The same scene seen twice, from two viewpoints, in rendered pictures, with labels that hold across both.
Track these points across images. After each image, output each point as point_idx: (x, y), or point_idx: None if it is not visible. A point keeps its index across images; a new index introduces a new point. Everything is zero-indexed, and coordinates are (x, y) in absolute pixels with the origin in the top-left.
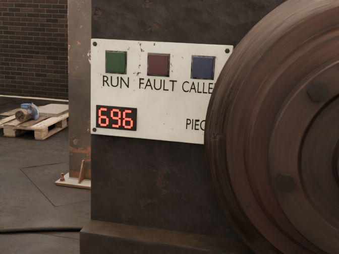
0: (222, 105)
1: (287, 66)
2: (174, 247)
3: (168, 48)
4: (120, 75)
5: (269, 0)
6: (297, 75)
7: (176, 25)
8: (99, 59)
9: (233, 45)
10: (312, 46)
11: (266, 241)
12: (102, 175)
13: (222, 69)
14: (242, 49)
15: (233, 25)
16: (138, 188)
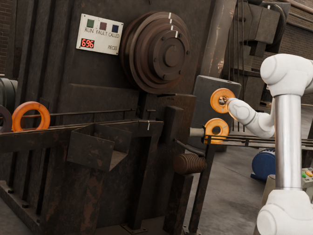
0: (135, 40)
1: (153, 31)
2: (104, 89)
3: (106, 21)
4: (91, 28)
5: (131, 10)
6: (155, 34)
7: (107, 13)
8: (85, 21)
9: (121, 22)
10: (158, 27)
11: (139, 79)
12: (76, 65)
13: (136, 31)
14: (141, 26)
15: (122, 16)
16: (87, 70)
